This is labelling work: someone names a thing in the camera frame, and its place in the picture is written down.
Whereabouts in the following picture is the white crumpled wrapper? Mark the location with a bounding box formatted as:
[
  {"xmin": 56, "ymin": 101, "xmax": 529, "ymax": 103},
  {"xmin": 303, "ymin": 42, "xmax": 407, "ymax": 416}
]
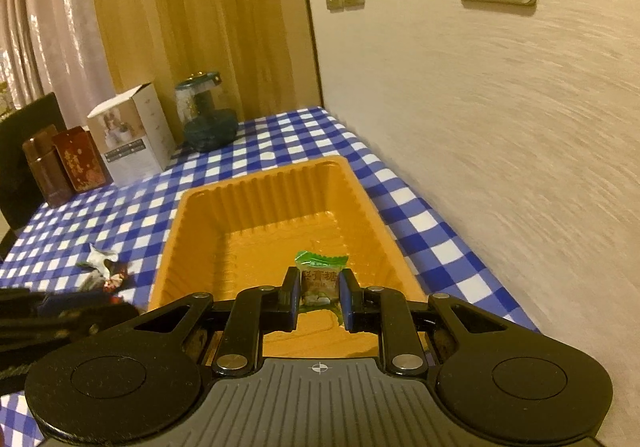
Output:
[{"xmin": 80, "ymin": 243, "xmax": 120, "ymax": 273}]

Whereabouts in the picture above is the brown box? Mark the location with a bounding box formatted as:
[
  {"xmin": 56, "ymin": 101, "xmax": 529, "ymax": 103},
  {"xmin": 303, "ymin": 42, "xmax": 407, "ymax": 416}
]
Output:
[{"xmin": 21, "ymin": 124, "xmax": 76, "ymax": 209}]

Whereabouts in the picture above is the pale curtain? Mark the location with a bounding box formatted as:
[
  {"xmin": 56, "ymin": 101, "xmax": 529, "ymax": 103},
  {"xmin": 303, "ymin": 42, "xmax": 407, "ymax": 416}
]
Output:
[{"xmin": 0, "ymin": 0, "xmax": 116, "ymax": 113}]

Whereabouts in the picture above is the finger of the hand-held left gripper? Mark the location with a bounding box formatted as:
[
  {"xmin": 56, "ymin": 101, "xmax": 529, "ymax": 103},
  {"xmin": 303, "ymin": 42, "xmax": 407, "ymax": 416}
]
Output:
[{"xmin": 30, "ymin": 299, "xmax": 140, "ymax": 334}]

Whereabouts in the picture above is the white cardboard box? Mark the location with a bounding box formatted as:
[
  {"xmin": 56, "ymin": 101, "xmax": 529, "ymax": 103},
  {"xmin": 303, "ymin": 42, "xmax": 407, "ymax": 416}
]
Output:
[{"xmin": 86, "ymin": 82, "xmax": 177, "ymax": 187}]

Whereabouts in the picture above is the brown wrapped candy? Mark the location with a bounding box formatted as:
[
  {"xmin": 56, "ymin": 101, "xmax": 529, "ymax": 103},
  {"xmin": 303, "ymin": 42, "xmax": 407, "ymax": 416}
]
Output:
[{"xmin": 102, "ymin": 263, "xmax": 132, "ymax": 293}]

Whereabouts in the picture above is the wooden panel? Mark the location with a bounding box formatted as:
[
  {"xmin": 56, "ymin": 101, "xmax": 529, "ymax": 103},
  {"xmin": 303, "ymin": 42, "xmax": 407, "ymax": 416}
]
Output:
[{"xmin": 87, "ymin": 0, "xmax": 326, "ymax": 120}]

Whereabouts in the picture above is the dark green wrapped candy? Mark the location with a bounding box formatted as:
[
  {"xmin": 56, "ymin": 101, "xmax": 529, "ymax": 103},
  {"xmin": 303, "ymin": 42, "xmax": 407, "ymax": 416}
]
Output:
[{"xmin": 80, "ymin": 268, "xmax": 107, "ymax": 292}]

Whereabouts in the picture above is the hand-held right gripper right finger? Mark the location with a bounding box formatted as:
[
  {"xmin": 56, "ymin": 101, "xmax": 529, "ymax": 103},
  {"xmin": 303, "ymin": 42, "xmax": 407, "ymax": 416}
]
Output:
[{"xmin": 339, "ymin": 269, "xmax": 518, "ymax": 375}]

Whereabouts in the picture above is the dark red printed box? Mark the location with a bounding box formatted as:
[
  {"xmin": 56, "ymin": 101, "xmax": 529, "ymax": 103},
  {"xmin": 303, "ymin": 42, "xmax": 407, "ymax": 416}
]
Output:
[{"xmin": 52, "ymin": 126, "xmax": 113, "ymax": 193}]

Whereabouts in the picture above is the orange plastic tray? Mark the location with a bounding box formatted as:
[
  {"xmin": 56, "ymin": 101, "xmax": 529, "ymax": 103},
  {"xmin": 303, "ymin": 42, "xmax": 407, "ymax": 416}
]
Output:
[{"xmin": 148, "ymin": 156, "xmax": 430, "ymax": 360}]

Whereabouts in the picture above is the blue white checked tablecloth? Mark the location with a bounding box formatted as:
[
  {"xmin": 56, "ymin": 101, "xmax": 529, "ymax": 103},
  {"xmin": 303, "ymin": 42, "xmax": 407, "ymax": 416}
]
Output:
[{"xmin": 0, "ymin": 106, "xmax": 543, "ymax": 447}]

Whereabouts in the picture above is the black chair back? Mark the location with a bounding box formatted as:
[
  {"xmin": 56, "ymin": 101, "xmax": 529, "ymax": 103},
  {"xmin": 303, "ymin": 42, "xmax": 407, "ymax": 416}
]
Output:
[{"xmin": 0, "ymin": 92, "xmax": 68, "ymax": 260}]

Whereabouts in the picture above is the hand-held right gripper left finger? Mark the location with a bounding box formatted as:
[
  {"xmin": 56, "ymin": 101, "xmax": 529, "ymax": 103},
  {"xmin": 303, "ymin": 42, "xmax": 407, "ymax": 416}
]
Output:
[{"xmin": 116, "ymin": 268, "xmax": 303, "ymax": 378}]

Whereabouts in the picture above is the green white candy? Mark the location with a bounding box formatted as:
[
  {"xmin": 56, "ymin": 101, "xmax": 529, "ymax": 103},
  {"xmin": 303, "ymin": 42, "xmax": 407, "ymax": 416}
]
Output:
[{"xmin": 293, "ymin": 249, "xmax": 349, "ymax": 315}]

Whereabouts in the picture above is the glass jar with green base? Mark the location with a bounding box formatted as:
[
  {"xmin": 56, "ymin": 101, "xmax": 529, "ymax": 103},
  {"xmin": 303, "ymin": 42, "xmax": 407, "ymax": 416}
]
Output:
[{"xmin": 174, "ymin": 70, "xmax": 239, "ymax": 151}]

